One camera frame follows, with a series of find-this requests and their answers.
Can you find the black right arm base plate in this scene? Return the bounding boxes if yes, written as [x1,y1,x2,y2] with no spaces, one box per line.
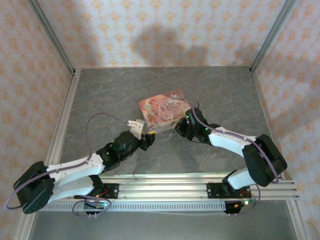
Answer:
[206,182,251,200]

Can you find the white slotted cable duct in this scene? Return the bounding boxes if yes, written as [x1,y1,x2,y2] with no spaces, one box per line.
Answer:
[36,201,228,213]

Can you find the aluminium frame post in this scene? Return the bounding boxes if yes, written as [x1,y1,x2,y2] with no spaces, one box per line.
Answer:
[249,0,299,73]
[26,0,76,74]

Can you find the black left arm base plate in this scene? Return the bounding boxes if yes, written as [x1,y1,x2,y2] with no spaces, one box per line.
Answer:
[74,183,119,200]

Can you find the pink illustrated storybook box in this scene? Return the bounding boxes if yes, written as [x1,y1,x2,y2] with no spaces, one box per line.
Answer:
[138,88,195,133]

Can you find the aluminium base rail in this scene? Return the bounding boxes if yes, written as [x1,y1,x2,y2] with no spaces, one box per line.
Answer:
[47,171,301,201]

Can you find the aluminium table side rail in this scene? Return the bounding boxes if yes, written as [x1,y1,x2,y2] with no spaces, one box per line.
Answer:
[44,69,82,166]
[249,67,286,181]

